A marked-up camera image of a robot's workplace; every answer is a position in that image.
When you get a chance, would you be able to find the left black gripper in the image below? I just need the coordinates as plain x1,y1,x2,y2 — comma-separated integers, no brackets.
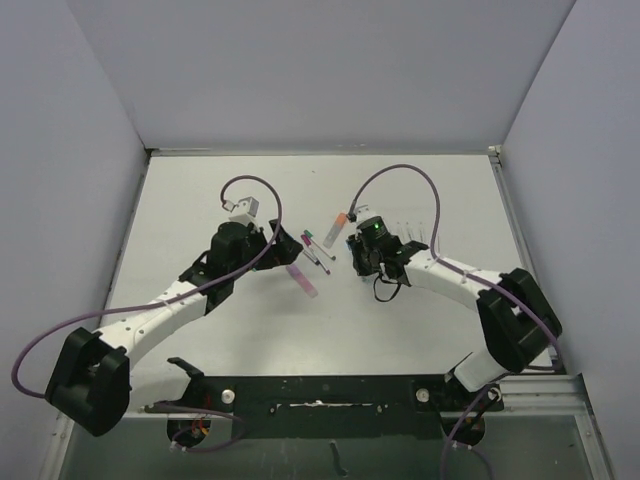
229,219,301,279

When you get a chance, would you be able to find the green cap marker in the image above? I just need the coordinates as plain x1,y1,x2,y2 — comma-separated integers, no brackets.
304,229,337,261

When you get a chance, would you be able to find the orange cap pen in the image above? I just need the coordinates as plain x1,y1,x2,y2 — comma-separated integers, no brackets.
405,222,414,241

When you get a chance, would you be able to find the orange cap highlighter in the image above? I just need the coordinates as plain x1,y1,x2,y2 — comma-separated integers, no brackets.
322,212,347,248

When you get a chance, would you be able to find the teal cap pen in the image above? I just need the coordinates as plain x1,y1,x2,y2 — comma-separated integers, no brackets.
396,222,405,243

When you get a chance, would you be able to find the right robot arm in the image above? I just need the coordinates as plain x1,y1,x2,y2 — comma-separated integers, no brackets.
347,210,562,409

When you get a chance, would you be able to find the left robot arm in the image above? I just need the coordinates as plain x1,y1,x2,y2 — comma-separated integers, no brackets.
44,221,303,436

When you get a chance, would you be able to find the magenta cap marker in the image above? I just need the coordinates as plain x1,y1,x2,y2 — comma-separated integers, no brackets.
301,234,331,275

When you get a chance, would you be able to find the pink highlighter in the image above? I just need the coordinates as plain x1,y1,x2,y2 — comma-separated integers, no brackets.
286,264,318,298

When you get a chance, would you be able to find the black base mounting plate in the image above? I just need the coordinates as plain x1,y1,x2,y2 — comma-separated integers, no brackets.
143,372,504,451

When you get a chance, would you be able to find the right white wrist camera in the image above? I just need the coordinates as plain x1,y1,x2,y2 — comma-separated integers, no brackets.
347,205,376,224

